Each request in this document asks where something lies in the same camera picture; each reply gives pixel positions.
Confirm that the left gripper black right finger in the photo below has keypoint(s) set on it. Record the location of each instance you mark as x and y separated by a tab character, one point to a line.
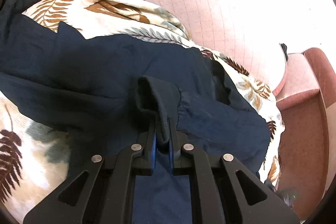
223	190

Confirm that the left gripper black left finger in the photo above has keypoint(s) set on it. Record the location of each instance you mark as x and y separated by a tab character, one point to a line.
103	191

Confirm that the cream leaf-print fleece blanket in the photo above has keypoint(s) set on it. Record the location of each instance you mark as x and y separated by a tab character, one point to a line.
42	162

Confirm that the navy blue garment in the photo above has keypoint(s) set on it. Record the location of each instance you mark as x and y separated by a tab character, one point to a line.
103	92

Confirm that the reddish brown bed frame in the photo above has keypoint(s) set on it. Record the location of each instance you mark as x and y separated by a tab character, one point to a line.
305	98

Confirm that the small black object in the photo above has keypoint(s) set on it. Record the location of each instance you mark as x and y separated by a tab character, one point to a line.
284	49

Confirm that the pink quilted mattress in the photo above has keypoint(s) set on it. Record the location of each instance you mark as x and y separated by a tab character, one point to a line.
251	31

